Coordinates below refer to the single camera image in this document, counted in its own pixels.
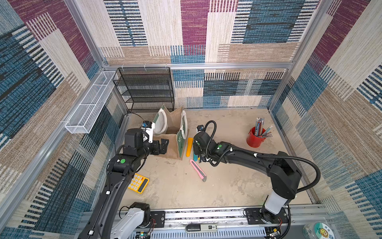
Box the green Christmas burlap tote bag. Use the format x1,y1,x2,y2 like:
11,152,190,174
153,104,188,160

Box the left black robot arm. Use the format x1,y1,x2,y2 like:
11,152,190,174
78,128,169,239

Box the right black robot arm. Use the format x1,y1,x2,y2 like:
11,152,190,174
193,120,321,224

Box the yellow utility knife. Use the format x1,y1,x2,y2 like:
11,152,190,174
186,137,194,157

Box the teal utility knife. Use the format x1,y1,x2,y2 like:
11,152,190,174
193,154,199,162

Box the pink grey utility knife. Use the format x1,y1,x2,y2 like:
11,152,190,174
190,159,207,182

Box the yellow calculator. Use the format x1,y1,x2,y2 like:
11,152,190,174
128,173,150,194

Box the red pencil cup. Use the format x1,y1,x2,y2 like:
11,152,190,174
246,127,266,148

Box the pencils in cup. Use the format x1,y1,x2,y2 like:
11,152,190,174
254,118,273,138

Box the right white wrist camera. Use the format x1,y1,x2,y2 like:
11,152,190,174
197,125,205,133

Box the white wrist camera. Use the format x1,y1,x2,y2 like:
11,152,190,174
197,125,205,133
141,120,155,143

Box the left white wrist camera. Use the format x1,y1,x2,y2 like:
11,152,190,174
141,120,155,143

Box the black wire mesh shelf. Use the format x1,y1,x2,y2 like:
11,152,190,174
113,67,175,113

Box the white wire mesh basket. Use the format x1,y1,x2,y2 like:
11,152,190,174
65,71,116,134

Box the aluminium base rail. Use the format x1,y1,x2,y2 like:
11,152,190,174
77,204,332,239

